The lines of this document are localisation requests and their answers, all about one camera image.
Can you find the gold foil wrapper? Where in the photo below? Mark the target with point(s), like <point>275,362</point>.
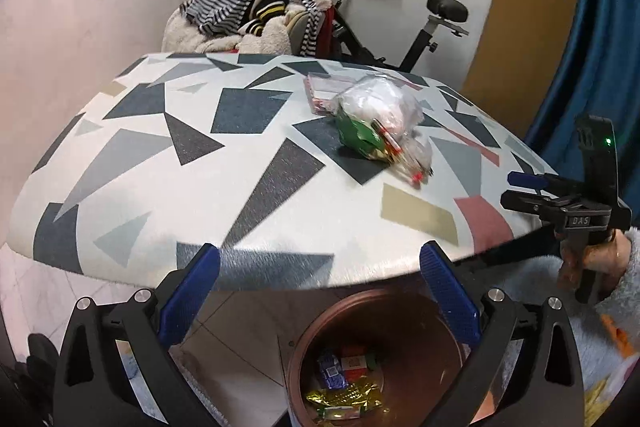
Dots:
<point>352,402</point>

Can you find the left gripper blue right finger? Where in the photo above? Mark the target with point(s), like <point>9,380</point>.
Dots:
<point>459,310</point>

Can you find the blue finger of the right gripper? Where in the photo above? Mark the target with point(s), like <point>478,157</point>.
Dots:
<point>522,179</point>

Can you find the fluffy white sleeve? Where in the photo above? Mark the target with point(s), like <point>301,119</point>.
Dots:
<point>606,331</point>

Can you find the blue cardboard box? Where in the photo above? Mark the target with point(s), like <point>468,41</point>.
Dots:
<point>331,373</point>

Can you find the small clear plastic bag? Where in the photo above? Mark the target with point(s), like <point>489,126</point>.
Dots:
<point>414,161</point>

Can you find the cream fleece garment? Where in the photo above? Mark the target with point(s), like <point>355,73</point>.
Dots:
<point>264,33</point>

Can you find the brown round trash bin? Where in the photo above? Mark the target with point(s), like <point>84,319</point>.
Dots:
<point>415,356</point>

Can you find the grey chair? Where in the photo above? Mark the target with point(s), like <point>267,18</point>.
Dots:
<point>295,25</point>

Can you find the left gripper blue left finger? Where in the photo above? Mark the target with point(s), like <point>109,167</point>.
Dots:
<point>182,293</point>

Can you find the large white plastic bag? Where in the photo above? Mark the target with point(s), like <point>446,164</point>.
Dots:
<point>378,97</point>

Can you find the green snack wrapper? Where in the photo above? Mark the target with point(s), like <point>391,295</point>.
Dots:
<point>360,137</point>

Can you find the person's right hand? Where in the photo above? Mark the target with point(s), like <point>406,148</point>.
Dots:
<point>610,258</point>

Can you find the red snack packet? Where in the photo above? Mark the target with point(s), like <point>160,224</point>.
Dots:
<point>391,145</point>

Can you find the clear blister card package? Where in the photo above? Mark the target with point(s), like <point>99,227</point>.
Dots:
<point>322,91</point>

